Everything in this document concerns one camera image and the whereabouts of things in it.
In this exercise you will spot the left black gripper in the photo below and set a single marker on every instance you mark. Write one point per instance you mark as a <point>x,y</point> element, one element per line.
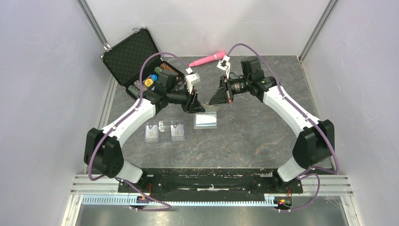
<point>192,105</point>

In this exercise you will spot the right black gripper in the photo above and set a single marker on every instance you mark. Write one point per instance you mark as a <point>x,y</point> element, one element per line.
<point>224,94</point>

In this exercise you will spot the beige leather card holder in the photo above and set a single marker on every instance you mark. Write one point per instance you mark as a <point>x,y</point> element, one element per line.
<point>207,119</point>

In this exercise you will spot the credit card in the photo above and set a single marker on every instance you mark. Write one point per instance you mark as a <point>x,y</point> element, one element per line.
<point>177,130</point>
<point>151,132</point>

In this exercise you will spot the clear acrylic card stand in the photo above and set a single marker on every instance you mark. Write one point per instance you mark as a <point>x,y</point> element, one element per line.
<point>164,131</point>

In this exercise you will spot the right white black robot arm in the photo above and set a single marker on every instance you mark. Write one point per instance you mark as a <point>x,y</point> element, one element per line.
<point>314,138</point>

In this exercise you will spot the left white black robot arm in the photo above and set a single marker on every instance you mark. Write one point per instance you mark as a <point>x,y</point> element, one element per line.
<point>103,154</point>

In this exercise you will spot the pink wand massager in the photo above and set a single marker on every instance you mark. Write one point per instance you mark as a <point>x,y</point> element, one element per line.
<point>215,57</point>

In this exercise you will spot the black poker chip case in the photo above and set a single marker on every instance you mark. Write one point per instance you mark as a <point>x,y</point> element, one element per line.
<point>136,65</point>

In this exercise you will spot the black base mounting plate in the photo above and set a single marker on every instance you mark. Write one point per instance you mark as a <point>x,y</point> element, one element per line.
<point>214,184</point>

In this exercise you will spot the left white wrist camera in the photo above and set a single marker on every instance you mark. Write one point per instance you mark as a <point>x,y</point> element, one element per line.
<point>191,79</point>

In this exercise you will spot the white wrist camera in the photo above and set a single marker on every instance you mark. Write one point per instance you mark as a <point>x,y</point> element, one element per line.
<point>191,79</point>
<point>225,65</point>

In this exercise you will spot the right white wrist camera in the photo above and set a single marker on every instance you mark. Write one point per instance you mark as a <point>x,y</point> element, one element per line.
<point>225,65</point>

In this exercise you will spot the aluminium frame rail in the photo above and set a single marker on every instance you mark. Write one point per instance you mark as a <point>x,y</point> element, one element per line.
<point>330,185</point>

